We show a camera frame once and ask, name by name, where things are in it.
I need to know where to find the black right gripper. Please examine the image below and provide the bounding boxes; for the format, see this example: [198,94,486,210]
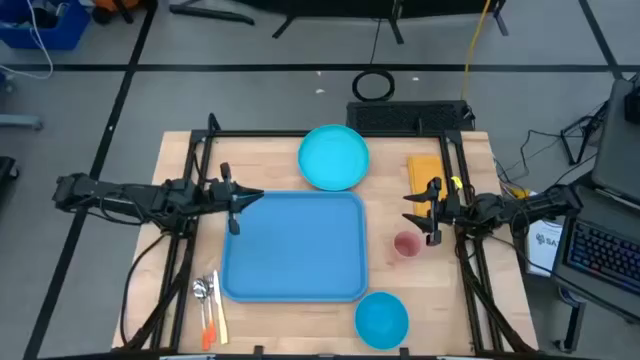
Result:
[402,176,466,247]

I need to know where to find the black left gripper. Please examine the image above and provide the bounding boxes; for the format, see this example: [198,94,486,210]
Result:
[207,162,265,236]

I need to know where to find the pink plastic cup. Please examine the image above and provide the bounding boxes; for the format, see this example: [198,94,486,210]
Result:
[393,230,423,259]

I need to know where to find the yellow cloth napkin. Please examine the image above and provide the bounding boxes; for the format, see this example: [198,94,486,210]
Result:
[406,155,446,219]

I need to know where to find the blue plastic tray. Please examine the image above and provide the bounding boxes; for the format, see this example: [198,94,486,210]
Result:
[220,189,370,304]

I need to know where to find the teal plastic plate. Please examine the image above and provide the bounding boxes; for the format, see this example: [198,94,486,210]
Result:
[297,124,371,192]

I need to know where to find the orange-handled metal spoon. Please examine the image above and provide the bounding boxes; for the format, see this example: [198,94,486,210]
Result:
[192,278,211,351]

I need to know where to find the blue plastic bowl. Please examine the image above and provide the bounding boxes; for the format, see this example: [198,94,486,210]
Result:
[354,291,410,351]

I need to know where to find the cream plastic knife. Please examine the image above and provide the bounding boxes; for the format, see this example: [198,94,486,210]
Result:
[212,269,230,346]

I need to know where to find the orange-handled metal fork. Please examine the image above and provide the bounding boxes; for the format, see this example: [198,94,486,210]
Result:
[203,274,218,345]

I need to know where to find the black perforated computer tower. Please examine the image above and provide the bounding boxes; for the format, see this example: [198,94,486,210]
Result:
[345,99,476,135]

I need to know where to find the white printed sign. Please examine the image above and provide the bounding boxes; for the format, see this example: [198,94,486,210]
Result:
[524,218,564,278]

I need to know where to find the backlit black keyboard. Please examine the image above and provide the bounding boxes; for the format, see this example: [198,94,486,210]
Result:
[564,218,640,296]

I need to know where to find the black desk leg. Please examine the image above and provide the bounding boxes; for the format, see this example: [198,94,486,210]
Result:
[553,299,586,354]

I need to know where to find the dark computer desk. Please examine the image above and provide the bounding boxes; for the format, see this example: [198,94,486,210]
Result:
[591,78,640,204]

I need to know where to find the orange black bag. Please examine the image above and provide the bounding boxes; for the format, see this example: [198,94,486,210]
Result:
[92,0,151,25]

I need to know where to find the black desk box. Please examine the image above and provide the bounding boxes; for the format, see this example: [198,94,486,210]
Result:
[623,87,640,125]

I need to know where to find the grey floor bar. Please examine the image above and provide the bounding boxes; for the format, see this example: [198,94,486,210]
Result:
[0,114,44,131]

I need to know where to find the blue storage bin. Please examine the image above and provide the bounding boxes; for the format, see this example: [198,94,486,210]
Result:
[0,0,92,51]

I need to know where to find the black aluminium frame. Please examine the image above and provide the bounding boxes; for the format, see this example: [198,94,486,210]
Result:
[112,128,539,357]

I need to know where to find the coiled black cable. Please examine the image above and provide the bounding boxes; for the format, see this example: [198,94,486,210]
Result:
[351,18,396,103]

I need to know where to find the yellow cable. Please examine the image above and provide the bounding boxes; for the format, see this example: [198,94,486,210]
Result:
[459,0,494,101]

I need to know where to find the white cable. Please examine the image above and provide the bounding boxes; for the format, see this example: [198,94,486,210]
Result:
[0,0,54,80]

